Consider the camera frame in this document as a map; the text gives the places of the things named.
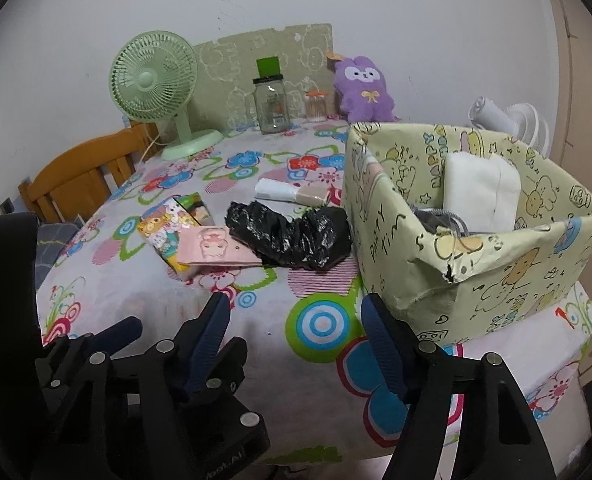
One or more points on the white standing fan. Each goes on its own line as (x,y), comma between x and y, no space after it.
(496,115)

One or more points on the white folded cloth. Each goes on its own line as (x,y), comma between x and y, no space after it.
(476,185)

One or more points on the yellow cartoon print box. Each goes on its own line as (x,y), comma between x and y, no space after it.
(501,280)

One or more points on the small toothpick jar orange lid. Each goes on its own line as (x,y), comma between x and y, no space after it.
(316,107)

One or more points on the green tissue pack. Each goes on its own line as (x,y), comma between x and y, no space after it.
(196,207)

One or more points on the green bear print board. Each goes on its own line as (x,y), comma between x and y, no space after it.
(226,60)

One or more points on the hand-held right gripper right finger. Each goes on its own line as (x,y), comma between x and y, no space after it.
(382,345)

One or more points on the blue plaid cloth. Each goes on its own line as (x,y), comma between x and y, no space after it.
(51,247)

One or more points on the floral tablecloth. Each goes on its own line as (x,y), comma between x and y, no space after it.
(141,300)

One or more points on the beige door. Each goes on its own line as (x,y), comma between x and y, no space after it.
(586,85)

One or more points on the white plastic bag pack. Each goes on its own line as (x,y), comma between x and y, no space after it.
(276,189)

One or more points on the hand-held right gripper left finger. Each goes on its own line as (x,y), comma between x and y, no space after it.
(208,335)

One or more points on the glass jar green lid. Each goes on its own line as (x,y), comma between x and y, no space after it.
(271,105)

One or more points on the wooden chair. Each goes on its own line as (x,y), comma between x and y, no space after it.
(76,170)

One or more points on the grey cloth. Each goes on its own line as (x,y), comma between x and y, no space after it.
(436,222)

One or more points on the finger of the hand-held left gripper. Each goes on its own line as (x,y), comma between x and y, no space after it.
(121,330)
(236,430)

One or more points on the purple plush rabbit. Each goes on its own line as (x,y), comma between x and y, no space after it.
(363,95)

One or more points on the black plastic bag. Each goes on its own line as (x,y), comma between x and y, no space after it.
(286,240)

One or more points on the green desk fan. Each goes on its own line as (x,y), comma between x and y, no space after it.
(146,80)

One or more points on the pink cartoon tissue pack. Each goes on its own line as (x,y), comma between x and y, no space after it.
(216,250)

